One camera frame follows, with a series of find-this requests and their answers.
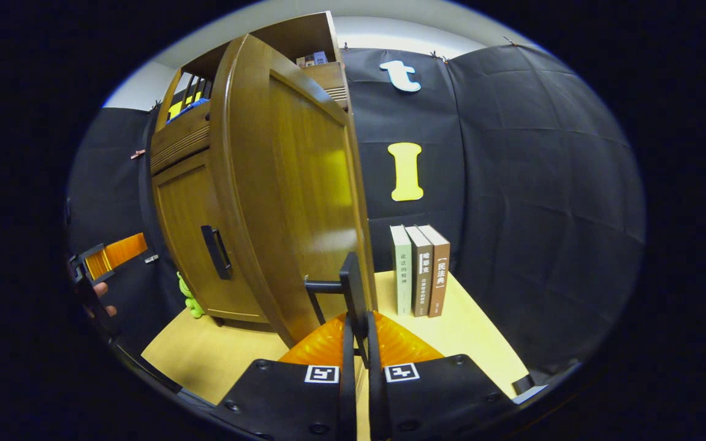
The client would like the pale green standing book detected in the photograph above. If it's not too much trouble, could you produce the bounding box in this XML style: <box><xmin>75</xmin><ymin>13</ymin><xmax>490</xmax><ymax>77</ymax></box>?
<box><xmin>390</xmin><ymin>225</ymin><xmax>413</xmax><ymax>316</ymax></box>

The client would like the green frog plush toy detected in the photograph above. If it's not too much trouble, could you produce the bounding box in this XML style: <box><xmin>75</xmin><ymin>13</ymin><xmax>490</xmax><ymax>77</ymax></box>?
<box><xmin>176</xmin><ymin>271</ymin><xmax>205</xmax><ymax>320</ymax></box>

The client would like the blue folded towel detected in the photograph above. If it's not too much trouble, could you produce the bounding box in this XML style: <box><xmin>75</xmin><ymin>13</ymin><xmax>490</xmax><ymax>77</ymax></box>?
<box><xmin>166</xmin><ymin>98</ymin><xmax>210</xmax><ymax>124</ymax></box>

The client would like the taupe standing book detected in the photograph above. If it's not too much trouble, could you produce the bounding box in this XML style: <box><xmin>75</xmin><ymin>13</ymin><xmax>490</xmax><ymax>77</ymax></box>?
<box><xmin>405</xmin><ymin>225</ymin><xmax>433</xmax><ymax>318</ymax></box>

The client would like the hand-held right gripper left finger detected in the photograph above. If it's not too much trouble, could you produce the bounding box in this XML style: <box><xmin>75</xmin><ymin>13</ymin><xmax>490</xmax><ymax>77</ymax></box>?
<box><xmin>209</xmin><ymin>312</ymin><xmax>357</xmax><ymax>441</ymax></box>

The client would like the brown standing book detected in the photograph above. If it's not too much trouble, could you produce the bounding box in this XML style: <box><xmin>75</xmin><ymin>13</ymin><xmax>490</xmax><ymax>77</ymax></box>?
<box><xmin>419</xmin><ymin>224</ymin><xmax>451</xmax><ymax>318</ymax></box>

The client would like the wooden double-door shoe cabinet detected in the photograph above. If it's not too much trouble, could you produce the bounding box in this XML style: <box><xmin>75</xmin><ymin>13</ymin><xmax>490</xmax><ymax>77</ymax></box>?
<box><xmin>148</xmin><ymin>11</ymin><xmax>354</xmax><ymax>331</ymax></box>

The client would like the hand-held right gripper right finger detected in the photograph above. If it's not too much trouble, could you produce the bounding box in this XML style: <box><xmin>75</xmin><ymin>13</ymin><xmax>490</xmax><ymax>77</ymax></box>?
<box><xmin>365</xmin><ymin>311</ymin><xmax>516</xmax><ymax>441</ymax></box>

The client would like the wooden shoe cabinet door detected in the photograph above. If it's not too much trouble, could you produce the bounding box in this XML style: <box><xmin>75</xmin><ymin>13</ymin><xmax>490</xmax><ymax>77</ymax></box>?
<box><xmin>152</xmin><ymin>150</ymin><xmax>268</xmax><ymax>324</ymax></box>
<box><xmin>209</xmin><ymin>34</ymin><xmax>379</xmax><ymax>368</ymax></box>

